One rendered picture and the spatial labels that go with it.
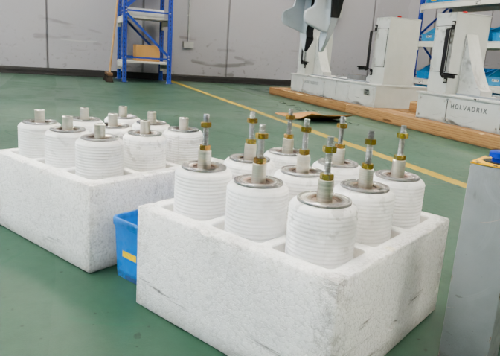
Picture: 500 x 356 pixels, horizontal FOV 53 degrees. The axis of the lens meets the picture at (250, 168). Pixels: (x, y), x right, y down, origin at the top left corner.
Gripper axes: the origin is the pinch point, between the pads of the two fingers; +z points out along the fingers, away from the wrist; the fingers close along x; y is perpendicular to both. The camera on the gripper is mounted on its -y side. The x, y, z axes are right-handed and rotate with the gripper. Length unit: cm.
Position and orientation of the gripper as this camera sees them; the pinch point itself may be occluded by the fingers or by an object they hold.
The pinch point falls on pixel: (317, 43)
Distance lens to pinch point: 84.3
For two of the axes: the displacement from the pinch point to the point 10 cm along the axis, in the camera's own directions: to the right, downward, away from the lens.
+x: 5.3, 2.2, -8.2
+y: -8.5, 0.6, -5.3
